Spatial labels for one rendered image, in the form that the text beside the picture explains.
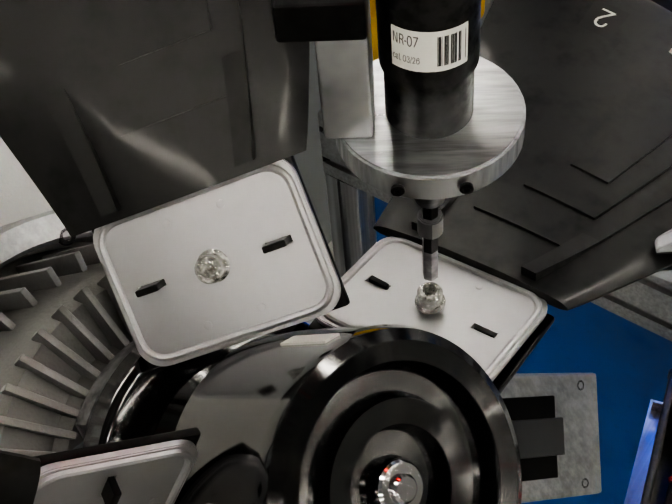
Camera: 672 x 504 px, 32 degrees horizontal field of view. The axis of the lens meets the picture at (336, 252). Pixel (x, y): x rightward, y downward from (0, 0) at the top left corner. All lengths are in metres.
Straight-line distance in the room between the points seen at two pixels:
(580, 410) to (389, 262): 0.21
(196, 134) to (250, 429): 0.12
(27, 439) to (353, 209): 0.67
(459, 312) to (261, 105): 0.14
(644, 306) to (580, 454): 0.32
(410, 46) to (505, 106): 0.06
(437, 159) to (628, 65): 0.26
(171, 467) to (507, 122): 0.17
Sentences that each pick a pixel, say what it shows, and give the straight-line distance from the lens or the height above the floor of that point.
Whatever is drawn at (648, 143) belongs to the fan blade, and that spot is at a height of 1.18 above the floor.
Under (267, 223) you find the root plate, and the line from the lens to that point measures 0.46.
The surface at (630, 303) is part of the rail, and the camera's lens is 1.02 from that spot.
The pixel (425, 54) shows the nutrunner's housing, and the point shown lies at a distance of 0.39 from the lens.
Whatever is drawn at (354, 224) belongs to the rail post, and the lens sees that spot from 1.17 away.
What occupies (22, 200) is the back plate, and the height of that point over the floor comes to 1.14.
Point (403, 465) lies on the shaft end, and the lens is 0.44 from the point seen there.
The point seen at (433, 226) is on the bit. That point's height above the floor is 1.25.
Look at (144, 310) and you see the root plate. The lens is 0.48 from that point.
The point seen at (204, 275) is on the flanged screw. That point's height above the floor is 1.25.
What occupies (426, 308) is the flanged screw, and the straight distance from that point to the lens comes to 0.51.
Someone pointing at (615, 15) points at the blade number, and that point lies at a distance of 0.68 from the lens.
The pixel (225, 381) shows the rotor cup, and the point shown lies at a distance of 0.45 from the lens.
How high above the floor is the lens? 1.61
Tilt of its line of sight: 50 degrees down
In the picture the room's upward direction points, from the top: 6 degrees counter-clockwise
